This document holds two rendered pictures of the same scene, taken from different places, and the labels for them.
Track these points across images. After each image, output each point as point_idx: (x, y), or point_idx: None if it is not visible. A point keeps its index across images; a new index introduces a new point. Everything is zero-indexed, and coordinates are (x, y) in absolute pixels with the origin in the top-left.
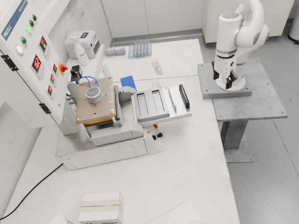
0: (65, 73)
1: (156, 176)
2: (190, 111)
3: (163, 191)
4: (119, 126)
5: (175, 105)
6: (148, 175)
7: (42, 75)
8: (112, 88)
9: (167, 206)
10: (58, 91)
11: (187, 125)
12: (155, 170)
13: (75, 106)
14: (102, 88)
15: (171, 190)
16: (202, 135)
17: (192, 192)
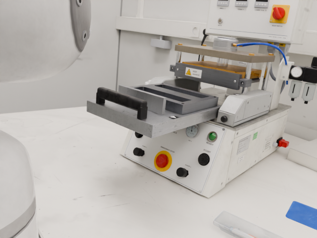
0: (284, 29)
1: (106, 138)
2: (90, 100)
3: (88, 132)
4: (173, 78)
5: (120, 84)
6: (117, 137)
7: None
8: (221, 51)
9: (75, 127)
10: (237, 17)
11: (104, 193)
12: (112, 141)
13: (280, 107)
14: (234, 52)
15: (79, 134)
16: (61, 186)
17: (51, 137)
